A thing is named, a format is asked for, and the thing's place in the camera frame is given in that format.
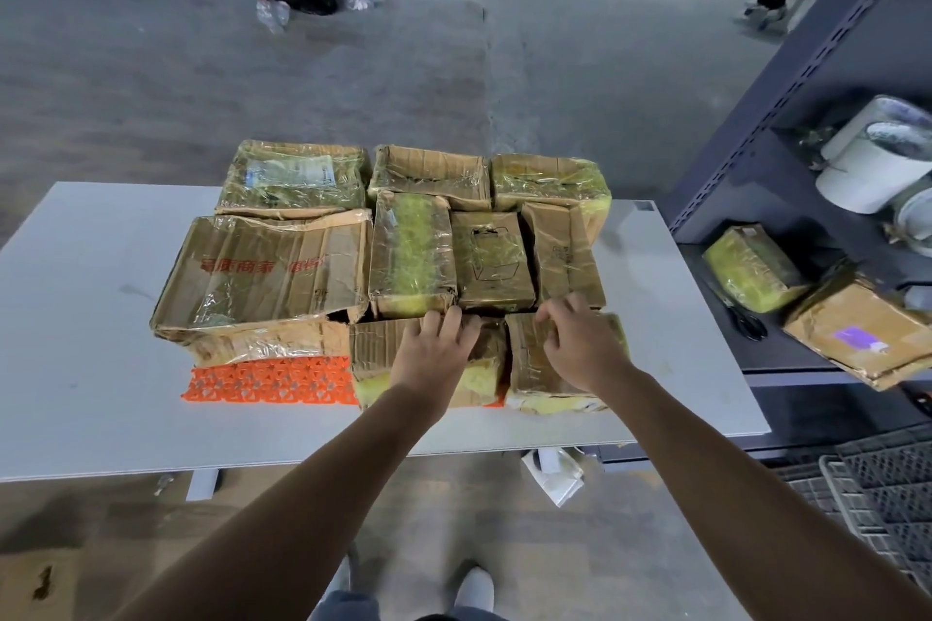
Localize person's right hand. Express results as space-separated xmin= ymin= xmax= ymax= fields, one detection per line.
xmin=535 ymin=292 xmax=635 ymax=400

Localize person's left hand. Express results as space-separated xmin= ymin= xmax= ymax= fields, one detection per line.
xmin=389 ymin=307 xmax=483 ymax=418

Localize yellow-green taped parcel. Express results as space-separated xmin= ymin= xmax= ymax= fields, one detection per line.
xmin=491 ymin=154 xmax=613 ymax=244

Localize yellow parcel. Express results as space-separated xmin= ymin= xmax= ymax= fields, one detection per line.
xmin=702 ymin=223 xmax=812 ymax=314

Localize large taped carton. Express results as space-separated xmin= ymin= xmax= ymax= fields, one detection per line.
xmin=150 ymin=209 xmax=374 ymax=369

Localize taped parcel with white label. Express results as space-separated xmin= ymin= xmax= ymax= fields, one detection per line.
xmin=216 ymin=140 xmax=371 ymax=220

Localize person's right forearm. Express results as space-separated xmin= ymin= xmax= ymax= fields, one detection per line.
xmin=604 ymin=365 xmax=932 ymax=621

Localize person's left forearm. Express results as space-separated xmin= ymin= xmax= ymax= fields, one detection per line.
xmin=109 ymin=387 xmax=438 ymax=621

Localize person's white right shoe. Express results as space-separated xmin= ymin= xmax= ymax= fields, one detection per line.
xmin=454 ymin=566 xmax=495 ymax=613

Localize person's white shoe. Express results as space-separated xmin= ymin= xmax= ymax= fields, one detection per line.
xmin=319 ymin=554 xmax=352 ymax=604
xmin=454 ymin=566 xmax=495 ymax=613

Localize person's white left shoe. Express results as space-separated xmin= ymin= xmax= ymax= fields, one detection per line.
xmin=319 ymin=554 xmax=352 ymax=604

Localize person's left leg blue jeans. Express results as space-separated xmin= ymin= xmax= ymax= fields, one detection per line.
xmin=309 ymin=589 xmax=380 ymax=621

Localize crumpled white paper bag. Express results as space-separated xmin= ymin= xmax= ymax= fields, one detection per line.
xmin=520 ymin=447 xmax=586 ymax=509

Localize orange perforated plastic mat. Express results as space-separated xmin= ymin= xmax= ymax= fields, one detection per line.
xmin=182 ymin=356 xmax=508 ymax=409

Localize grey plastic lattice crate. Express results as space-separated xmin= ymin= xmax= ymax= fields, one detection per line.
xmin=771 ymin=423 xmax=932 ymax=597

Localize dark blue metal shelf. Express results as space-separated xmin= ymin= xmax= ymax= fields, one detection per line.
xmin=600 ymin=0 xmax=932 ymax=476

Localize white table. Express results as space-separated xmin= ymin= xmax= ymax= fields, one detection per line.
xmin=0 ymin=181 xmax=772 ymax=502

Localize white tape roll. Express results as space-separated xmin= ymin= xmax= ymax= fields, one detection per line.
xmin=820 ymin=94 xmax=932 ymax=160

